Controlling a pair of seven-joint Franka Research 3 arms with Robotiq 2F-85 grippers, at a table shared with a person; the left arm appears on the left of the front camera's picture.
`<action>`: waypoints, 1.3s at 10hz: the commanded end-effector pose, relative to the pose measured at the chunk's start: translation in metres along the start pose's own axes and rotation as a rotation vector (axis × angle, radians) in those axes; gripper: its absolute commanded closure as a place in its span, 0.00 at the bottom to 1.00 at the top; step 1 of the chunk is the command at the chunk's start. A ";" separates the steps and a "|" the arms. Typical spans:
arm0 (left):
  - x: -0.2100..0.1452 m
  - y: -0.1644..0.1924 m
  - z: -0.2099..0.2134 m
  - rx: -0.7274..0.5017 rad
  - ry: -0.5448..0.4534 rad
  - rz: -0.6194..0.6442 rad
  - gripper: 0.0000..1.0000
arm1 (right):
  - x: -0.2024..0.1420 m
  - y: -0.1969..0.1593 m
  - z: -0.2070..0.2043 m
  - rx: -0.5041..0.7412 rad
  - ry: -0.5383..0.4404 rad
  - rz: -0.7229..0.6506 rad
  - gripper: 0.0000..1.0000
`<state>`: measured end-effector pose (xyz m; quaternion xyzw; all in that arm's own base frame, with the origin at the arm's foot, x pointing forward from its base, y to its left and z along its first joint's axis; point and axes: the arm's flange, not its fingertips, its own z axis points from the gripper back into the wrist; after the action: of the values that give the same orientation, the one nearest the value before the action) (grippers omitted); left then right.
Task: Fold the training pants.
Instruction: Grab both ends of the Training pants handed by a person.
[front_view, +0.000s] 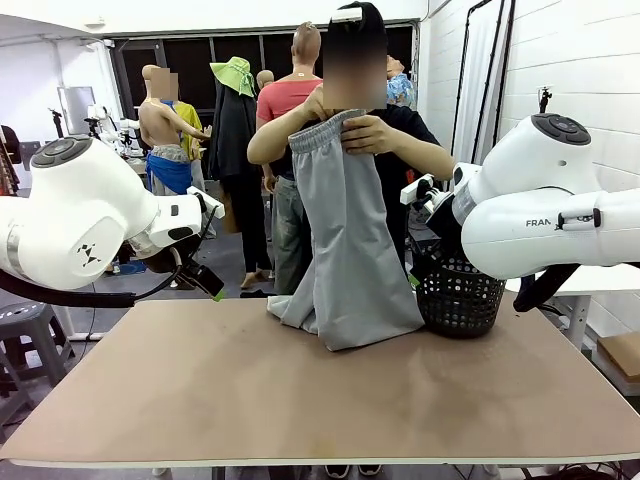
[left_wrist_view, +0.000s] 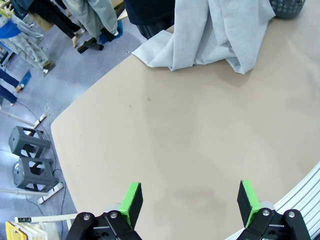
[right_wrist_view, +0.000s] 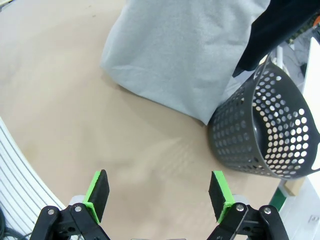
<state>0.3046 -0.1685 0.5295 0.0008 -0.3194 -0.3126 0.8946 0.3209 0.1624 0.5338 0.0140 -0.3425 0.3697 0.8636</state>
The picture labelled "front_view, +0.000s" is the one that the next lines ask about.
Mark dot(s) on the brown cardboard box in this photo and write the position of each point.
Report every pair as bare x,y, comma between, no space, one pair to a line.
622,352

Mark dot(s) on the small white background robot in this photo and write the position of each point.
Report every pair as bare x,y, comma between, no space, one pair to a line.
127,125

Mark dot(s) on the white side table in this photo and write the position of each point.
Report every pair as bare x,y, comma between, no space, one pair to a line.
600,285

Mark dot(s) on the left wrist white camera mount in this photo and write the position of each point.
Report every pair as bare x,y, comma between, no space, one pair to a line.
212,205

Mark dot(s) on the person in black t-shirt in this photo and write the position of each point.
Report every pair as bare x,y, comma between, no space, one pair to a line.
407,122

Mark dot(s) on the person's left forearm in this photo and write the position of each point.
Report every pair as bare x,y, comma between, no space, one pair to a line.
420,155

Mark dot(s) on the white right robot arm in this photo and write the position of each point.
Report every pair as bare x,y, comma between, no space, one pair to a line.
525,165

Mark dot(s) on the white backdrop curtain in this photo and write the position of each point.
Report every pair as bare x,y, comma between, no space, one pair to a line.
480,90

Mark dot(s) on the person's right forearm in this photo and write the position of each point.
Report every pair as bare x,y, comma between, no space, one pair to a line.
272,135

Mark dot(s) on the mannequin in blue floral shirt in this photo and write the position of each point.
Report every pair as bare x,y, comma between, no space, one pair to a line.
402,90

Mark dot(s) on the green sun hat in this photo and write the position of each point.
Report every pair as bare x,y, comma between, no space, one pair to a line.
232,72

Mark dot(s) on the grey plastic stool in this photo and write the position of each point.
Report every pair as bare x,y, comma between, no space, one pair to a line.
25,315

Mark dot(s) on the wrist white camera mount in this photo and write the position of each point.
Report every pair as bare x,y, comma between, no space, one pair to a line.
212,205
415,190

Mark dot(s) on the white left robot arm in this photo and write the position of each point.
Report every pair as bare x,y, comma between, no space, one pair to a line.
75,210

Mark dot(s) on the mannequin in black coat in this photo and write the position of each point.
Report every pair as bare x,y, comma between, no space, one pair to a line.
232,140

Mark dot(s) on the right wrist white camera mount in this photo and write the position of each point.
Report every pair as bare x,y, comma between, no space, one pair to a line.
415,190

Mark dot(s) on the grey framed wall panel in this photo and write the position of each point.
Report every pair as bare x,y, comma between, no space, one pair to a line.
75,107

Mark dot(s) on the person's right hand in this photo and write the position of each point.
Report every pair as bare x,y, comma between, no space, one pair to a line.
314,106

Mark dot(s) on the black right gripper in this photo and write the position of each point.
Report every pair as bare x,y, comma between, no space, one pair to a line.
445,225

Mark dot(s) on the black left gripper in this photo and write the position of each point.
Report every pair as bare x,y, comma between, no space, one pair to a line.
205,280

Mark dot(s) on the black sneaker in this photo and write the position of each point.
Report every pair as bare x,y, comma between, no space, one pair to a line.
337,470
370,470

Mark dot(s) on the black slim tripod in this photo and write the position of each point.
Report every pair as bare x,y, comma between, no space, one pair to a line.
544,102

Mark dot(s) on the person's black cap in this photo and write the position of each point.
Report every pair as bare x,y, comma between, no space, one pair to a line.
370,30

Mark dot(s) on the mannequin in pink crop top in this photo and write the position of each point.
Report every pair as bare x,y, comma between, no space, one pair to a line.
280,100

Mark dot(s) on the mannequin in yellow shirt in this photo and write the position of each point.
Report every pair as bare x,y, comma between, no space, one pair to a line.
187,117

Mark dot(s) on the black tripod with camera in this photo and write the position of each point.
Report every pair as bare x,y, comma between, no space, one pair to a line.
59,122

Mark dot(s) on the person's left hand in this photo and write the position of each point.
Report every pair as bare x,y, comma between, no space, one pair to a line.
367,136

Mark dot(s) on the black perforated plastic basket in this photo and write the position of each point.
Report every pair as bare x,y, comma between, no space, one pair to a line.
460,305

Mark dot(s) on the bare mannequin with blue wrap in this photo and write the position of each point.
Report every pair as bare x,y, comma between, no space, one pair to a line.
157,125

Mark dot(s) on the grey mannequin jeans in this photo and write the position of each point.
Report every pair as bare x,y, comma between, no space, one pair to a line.
287,235

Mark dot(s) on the bald beige mannequin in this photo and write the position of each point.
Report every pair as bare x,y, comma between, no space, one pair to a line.
265,80

